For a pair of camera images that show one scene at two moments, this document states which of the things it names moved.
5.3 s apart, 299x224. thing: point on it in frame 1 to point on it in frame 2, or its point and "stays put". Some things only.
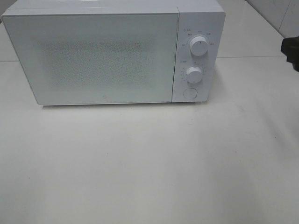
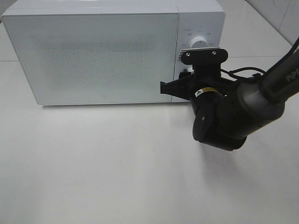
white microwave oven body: (101, 52) stays put
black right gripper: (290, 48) to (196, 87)
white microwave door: (81, 58) stays put
